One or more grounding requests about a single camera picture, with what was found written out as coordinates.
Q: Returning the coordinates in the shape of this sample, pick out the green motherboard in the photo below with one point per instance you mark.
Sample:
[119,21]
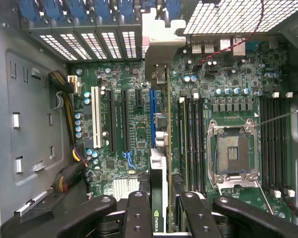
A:
[136,119]

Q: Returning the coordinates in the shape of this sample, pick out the white expansion slot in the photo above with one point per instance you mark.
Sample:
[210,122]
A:
[96,116]

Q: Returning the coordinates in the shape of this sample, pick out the blue expansion slot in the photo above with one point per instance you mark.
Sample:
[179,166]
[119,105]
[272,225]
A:
[152,111]

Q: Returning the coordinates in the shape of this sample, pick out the socket locking lever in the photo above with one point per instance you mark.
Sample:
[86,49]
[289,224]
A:
[275,119]

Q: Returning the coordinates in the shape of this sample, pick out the black installed RAM stick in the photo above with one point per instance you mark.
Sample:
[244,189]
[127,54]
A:
[183,138]

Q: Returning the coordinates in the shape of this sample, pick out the grey power supply unit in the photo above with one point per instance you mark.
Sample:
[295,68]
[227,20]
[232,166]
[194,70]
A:
[34,111]

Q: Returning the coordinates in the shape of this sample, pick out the long black expansion slot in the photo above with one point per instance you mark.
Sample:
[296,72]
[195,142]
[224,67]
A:
[111,119]
[125,119]

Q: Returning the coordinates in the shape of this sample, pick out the silver chipset heatsink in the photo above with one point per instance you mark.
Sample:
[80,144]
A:
[124,189]

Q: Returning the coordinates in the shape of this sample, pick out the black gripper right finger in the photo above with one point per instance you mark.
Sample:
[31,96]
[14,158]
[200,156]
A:
[196,218]

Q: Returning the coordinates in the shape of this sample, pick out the CPU socket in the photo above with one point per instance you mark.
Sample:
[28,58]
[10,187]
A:
[232,153]

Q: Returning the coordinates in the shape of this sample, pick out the metal socket cover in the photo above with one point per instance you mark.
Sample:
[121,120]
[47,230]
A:
[238,184]

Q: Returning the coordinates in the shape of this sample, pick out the white power connector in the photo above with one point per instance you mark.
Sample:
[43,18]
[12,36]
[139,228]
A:
[74,85]

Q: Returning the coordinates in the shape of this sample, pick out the short black expansion slot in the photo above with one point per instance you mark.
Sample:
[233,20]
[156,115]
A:
[138,98]

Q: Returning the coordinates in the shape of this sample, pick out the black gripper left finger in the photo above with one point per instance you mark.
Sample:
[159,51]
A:
[137,218]

